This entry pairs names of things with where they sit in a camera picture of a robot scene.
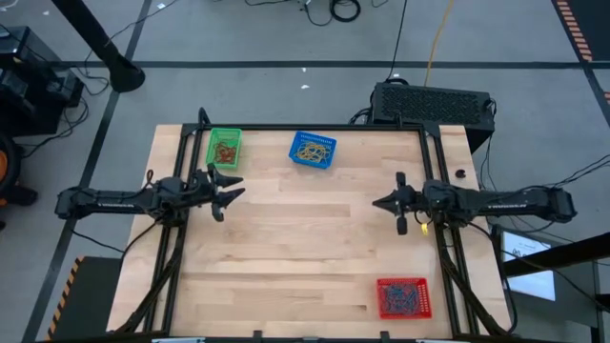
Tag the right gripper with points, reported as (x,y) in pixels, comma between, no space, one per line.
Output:
(414,200)

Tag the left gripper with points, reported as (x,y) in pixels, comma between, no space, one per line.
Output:
(205,190)

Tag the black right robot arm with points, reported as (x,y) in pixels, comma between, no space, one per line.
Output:
(500,206)

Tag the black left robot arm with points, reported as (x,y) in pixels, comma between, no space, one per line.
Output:
(109,205)

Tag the green plastic basket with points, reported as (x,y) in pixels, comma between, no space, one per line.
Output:
(224,133)

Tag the black round table grommet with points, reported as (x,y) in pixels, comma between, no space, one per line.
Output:
(460,173)

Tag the red plastic basket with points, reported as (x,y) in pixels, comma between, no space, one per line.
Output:
(381,282)

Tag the blue plastic basket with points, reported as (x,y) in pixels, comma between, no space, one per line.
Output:
(312,138)

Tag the black perforated computer case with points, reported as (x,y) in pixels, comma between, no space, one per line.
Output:
(429,102)

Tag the black pole stand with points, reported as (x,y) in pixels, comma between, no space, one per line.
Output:
(121,74)

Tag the monitor with white screen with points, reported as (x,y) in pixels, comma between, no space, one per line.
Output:
(529,286)

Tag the black beam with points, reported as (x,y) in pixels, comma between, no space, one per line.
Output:
(562,255)

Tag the black mat yellow hazard stripe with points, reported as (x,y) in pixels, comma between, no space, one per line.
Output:
(90,305)

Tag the black orange wheeled device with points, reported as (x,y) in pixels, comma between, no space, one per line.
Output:
(19,195)

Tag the black equipment rack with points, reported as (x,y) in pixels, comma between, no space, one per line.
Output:
(28,95)

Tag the black mat orange stripes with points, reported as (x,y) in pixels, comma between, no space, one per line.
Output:
(595,24)

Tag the black metal table frame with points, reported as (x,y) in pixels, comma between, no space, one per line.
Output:
(310,127)

